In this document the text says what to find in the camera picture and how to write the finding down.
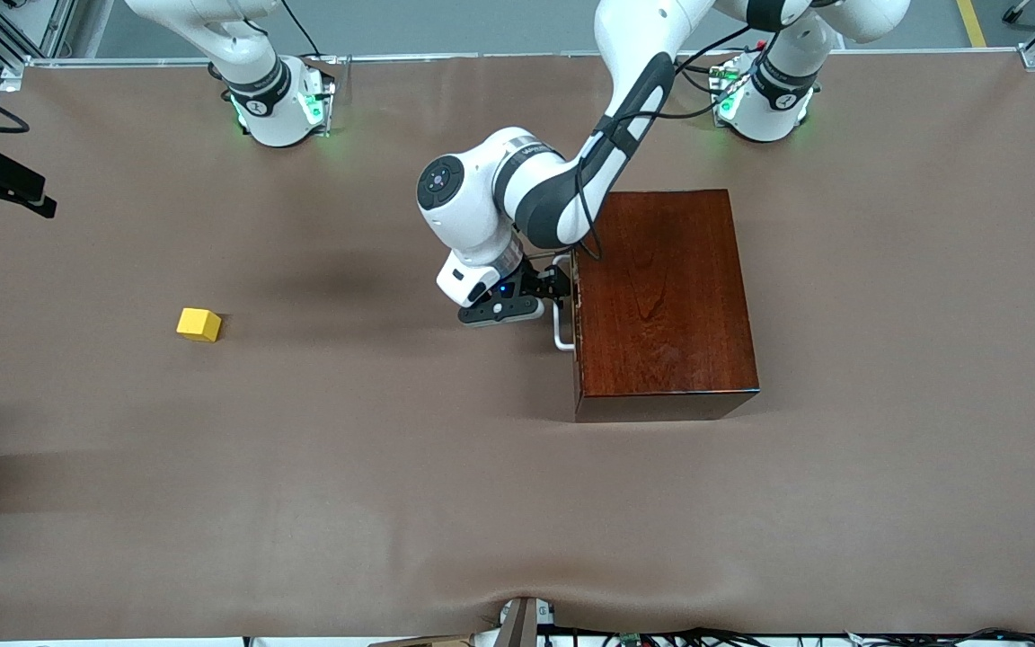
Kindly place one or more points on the brown table mat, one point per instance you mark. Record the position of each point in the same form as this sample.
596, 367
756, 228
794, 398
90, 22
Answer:
392, 503

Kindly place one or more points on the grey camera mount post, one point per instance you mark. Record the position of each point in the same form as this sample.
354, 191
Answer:
517, 624

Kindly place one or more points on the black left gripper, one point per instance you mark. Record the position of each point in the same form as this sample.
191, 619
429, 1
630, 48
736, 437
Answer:
539, 280

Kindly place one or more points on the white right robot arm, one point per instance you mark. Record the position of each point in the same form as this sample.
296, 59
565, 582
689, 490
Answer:
275, 117

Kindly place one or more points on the yellow wooden block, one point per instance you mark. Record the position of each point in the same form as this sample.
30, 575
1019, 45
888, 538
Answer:
199, 325

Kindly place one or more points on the dark brown wooden cabinet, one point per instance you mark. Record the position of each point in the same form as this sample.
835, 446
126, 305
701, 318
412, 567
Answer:
661, 296

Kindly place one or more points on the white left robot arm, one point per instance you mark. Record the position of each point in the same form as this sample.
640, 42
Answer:
473, 207

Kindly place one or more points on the brown cardboard piece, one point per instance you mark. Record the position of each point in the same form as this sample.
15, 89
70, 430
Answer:
428, 642

